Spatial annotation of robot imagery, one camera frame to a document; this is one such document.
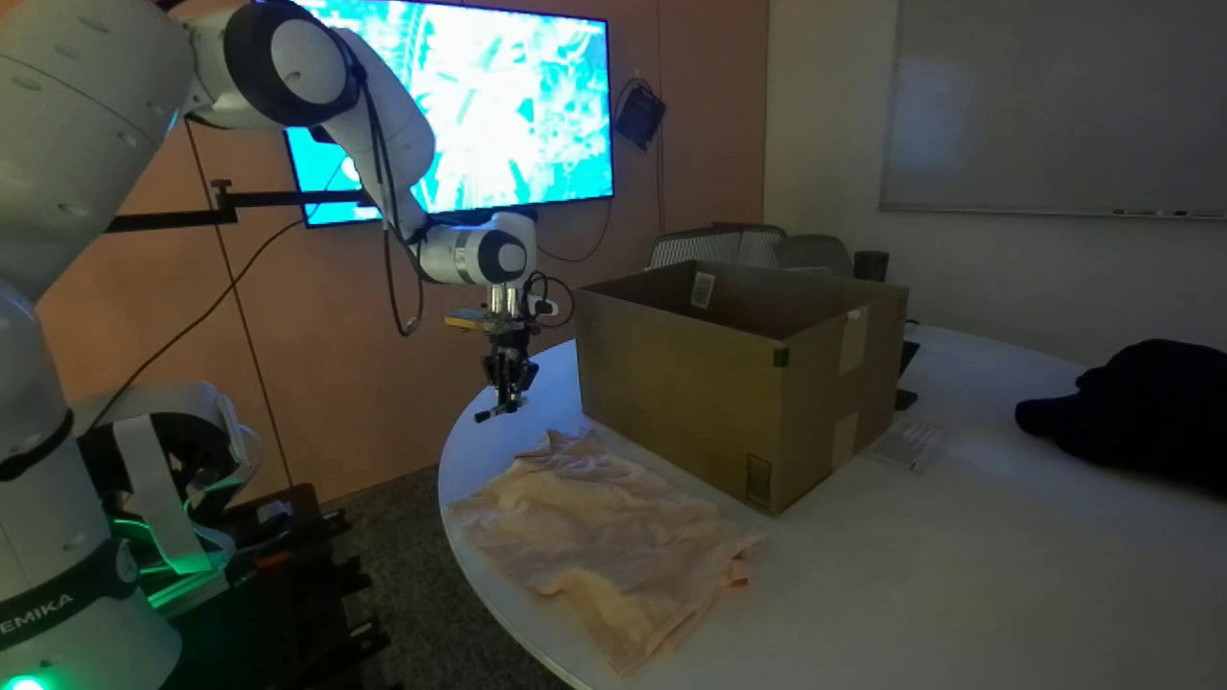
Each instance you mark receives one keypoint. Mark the white wall whiteboard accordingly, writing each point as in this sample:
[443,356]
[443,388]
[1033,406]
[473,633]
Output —
[1059,109]

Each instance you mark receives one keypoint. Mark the wall mounted tv screen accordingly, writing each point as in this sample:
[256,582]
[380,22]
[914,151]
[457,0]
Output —
[520,100]

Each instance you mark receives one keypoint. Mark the small black wall device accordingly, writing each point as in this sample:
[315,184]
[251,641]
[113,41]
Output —
[642,115]

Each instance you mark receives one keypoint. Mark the brown cardboard box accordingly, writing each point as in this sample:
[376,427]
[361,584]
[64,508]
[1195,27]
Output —
[747,379]

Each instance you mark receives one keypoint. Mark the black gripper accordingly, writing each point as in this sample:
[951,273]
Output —
[506,358]

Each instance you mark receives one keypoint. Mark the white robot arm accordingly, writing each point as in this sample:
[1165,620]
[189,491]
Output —
[90,96]

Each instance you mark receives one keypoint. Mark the cream yellow cloth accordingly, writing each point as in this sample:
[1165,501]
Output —
[610,542]

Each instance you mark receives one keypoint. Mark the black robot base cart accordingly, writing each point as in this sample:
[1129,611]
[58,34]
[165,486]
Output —
[287,621]

